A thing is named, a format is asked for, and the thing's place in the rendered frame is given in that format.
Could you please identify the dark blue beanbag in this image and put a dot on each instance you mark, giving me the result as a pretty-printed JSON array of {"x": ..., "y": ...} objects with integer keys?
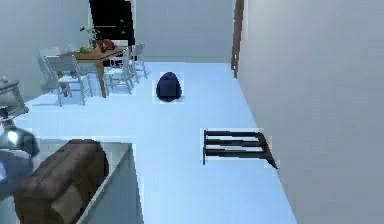
[{"x": 169, "y": 87}]

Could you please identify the black slatted shoe rack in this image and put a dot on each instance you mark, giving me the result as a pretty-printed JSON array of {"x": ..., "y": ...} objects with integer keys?
[{"x": 235, "y": 144}]

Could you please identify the brown wooden door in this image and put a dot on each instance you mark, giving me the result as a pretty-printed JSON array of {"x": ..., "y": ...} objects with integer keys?
[{"x": 237, "y": 33}]

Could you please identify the wooden dining table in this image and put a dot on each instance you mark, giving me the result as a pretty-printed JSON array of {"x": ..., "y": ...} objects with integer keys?
[{"x": 97, "y": 57}]

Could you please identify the red and orange fruit bowl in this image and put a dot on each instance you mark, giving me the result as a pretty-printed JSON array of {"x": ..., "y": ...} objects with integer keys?
[{"x": 106, "y": 44}]

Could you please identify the black doorway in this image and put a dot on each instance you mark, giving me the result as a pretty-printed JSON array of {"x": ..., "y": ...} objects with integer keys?
[{"x": 111, "y": 20}]

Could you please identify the green round dish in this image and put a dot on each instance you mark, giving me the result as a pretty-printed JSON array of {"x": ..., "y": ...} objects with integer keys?
[{"x": 85, "y": 50}]

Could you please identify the green house plant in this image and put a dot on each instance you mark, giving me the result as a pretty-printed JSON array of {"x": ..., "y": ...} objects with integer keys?
[{"x": 91, "y": 35}]

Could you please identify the brown leather sofa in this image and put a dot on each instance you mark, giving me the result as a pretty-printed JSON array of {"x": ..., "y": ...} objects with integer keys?
[{"x": 63, "y": 180}]

